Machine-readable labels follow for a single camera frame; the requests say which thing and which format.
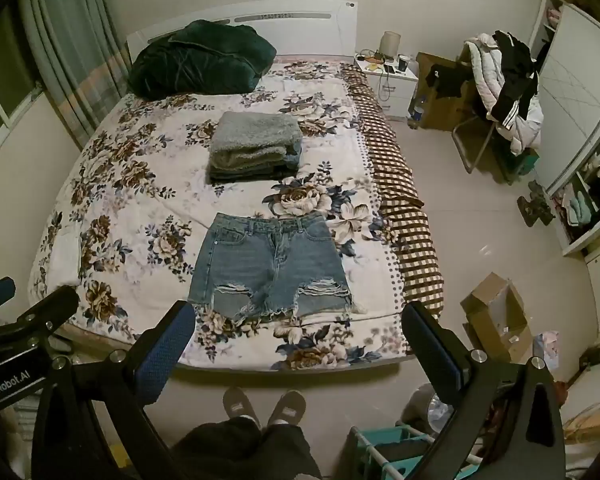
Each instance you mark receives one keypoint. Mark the beige table lamp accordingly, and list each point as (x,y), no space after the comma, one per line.
(390,44)

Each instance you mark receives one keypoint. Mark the brown checked blanket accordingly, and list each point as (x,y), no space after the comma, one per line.
(405,195)

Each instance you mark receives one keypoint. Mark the window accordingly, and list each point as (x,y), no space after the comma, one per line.
(5,85)

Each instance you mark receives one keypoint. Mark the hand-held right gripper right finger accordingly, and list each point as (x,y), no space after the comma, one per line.
(436,355)

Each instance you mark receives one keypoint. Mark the white wardrobe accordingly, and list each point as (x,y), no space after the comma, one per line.
(575,85)

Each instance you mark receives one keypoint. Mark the metal folding chair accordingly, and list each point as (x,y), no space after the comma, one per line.
(472,140)

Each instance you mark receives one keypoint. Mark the grey slipper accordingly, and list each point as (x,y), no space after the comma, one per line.
(287,407)
(240,402)

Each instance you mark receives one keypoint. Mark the chair piled with clothes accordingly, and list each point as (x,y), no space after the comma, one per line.
(487,75)

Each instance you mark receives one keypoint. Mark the stack of folded grey clothes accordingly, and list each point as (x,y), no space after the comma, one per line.
(255,140)

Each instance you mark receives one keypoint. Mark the plastic water bottle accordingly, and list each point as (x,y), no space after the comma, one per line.
(418,109)

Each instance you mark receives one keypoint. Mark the white bed headboard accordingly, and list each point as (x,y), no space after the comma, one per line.
(300,25)

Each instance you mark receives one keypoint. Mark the black phone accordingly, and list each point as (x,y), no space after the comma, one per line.
(390,69)

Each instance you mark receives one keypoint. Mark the blue denim shorts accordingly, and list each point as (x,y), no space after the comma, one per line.
(272,265)

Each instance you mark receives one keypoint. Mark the clear plastic wrap roll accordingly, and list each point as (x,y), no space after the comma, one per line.
(425,405)

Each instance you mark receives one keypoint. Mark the person's right leg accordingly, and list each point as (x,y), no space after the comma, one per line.
(290,452)

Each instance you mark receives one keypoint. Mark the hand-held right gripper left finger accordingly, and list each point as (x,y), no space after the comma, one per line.
(167,355)

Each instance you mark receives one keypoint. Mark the teal storage rack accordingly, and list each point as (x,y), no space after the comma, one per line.
(395,447)

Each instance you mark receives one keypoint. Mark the striped curtain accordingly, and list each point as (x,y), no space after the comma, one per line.
(70,50)

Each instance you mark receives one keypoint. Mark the floral bed sheet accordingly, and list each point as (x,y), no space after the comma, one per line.
(130,200)

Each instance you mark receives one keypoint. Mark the person's leg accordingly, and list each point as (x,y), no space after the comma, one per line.
(290,452)
(220,447)

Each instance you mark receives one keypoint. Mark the black garment with white stripes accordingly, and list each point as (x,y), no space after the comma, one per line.
(517,80)

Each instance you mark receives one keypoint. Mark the printed paper packet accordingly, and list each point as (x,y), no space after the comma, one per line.
(547,347)

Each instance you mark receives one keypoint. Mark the open cardboard box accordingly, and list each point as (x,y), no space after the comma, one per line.
(495,315)

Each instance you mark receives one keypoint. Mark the dark green blanket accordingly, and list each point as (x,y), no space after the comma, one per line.
(200,60)

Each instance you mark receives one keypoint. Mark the dark slipper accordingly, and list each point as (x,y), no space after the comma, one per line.
(540,192)
(532,212)

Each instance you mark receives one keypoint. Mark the person's left leg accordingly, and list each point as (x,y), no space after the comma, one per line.
(220,447)

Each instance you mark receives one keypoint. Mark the white nightstand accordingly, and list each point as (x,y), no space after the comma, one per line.
(392,90)

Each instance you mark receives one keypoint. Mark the black cup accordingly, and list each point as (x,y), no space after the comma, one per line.
(404,63)

